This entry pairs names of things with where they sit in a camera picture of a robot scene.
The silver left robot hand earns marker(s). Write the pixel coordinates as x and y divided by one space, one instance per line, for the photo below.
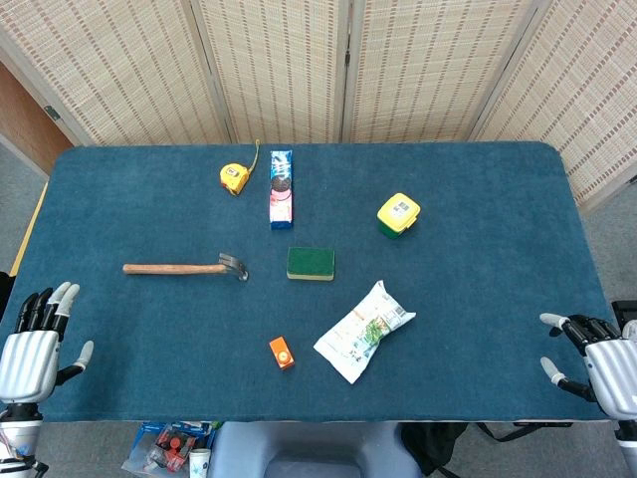
27 358

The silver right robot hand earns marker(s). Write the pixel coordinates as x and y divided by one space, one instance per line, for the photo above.
607 358

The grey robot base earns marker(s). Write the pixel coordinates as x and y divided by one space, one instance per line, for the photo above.
308 450

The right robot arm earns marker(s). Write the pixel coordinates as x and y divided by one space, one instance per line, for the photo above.
628 443

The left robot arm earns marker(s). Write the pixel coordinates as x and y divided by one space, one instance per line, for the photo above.
17 440

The green yellow sponge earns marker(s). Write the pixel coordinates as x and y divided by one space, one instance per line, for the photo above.
311 263

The black bag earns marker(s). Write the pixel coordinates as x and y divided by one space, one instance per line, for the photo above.
438 445

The white paper cup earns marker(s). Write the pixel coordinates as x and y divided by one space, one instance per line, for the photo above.
200 463

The brown wooden door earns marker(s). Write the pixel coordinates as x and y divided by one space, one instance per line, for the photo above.
25 124

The white snack bag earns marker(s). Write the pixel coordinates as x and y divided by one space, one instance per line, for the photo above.
363 332

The green container yellow lid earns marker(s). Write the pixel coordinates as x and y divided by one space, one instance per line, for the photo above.
398 215

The orange toy brick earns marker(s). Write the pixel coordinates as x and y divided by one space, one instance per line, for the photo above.
281 353

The yellow tape measure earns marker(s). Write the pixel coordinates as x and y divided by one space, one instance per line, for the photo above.
235 177

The blue table cloth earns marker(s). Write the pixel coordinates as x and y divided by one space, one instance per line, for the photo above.
318 279

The blue cookie box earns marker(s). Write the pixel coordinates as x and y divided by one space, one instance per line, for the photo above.
281 191

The woven folding screen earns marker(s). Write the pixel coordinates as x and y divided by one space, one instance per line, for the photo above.
318 65

